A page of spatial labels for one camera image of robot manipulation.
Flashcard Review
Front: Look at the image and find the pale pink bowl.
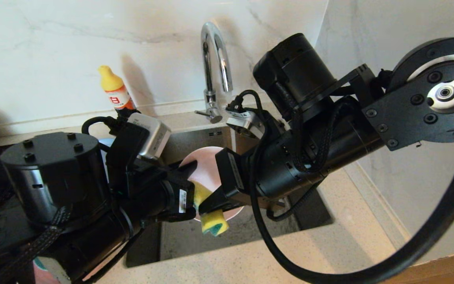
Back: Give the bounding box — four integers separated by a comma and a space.
180, 146, 247, 222

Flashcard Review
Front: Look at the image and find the yellow fish-shaped sponge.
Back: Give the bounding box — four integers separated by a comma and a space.
193, 181, 230, 236

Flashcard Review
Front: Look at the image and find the yellow-capped orange dish soap bottle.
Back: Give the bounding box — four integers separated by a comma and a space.
98, 65, 137, 115

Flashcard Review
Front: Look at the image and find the chrome gooseneck faucet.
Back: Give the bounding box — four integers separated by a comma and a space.
194, 22, 233, 124

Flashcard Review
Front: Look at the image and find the stainless steel sink basin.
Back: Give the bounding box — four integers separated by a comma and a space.
127, 126, 335, 267

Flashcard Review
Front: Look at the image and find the black braided right arm sleeve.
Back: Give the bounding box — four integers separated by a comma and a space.
290, 97, 354, 174

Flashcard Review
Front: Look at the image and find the black braided arm sleeve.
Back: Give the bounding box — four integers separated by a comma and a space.
0, 205, 72, 284
290, 97, 354, 174

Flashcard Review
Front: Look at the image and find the black braided left arm sleeve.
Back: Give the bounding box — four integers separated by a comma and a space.
0, 205, 72, 284

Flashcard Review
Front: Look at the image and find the pink plate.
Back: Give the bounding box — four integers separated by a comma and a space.
34, 269, 60, 284

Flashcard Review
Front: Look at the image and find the light wooden cabinet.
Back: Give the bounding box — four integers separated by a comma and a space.
385, 248, 454, 284

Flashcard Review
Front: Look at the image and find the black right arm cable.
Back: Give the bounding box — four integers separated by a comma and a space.
227, 90, 454, 284

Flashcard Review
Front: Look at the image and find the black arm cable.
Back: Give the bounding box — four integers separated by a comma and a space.
227, 90, 454, 284
81, 116, 119, 136

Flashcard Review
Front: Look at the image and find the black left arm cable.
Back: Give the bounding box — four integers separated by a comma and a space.
81, 116, 119, 136

